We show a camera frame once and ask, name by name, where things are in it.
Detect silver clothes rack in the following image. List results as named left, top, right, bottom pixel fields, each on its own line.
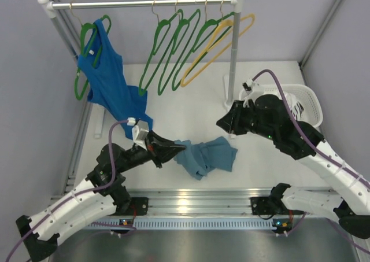
left=37, top=0, right=245, bottom=109

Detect royal blue tank top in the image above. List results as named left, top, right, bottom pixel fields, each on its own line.
left=77, top=19, right=153, bottom=130

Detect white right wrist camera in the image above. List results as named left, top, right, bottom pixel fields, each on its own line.
left=242, top=79, right=265, bottom=107

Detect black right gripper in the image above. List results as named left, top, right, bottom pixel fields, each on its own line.
left=217, top=99, right=277, bottom=141

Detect green hanger with blue top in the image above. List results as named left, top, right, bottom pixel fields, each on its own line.
left=74, top=16, right=102, bottom=101

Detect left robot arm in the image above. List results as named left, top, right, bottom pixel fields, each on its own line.
left=16, top=131, right=186, bottom=261

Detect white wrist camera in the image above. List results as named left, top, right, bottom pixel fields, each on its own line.
left=242, top=79, right=265, bottom=107
left=132, top=120, right=150, bottom=149

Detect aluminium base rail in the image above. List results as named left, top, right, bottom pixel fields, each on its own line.
left=49, top=188, right=359, bottom=231

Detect white plastic laundry basket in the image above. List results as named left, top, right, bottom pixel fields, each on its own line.
left=238, top=84, right=323, bottom=129

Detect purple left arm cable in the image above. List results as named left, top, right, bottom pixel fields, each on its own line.
left=5, top=117, right=138, bottom=261

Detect striped garment in basket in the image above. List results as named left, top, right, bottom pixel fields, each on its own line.
left=291, top=102, right=304, bottom=121

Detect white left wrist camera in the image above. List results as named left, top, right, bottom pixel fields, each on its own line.
left=132, top=120, right=150, bottom=149

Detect yellow hanger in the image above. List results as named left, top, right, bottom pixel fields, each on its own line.
left=180, top=0, right=256, bottom=87

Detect white clothes in basket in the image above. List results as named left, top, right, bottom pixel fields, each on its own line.
left=284, top=91, right=298, bottom=113

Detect light blue tank top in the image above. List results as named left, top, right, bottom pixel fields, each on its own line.
left=174, top=136, right=238, bottom=180

